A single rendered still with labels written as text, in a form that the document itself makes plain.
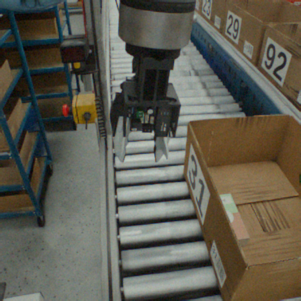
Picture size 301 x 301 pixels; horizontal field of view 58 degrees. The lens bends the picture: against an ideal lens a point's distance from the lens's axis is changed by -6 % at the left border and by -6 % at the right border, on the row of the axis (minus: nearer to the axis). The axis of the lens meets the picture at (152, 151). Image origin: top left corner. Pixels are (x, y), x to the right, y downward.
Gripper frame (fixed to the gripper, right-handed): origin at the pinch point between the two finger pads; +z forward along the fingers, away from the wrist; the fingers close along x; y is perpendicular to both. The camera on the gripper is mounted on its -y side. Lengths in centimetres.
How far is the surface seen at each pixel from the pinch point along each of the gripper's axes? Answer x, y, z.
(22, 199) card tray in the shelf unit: -49, -64, 84
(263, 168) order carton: 38.9, -16.2, 19.4
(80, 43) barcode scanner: -11.8, -31.3, -8.2
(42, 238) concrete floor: -40, -53, 104
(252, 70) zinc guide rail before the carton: 48, -54, 5
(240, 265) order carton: 14.7, 18.2, 7.7
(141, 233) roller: 2.3, -0.3, 24.4
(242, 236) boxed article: 23.0, 6.6, 17.9
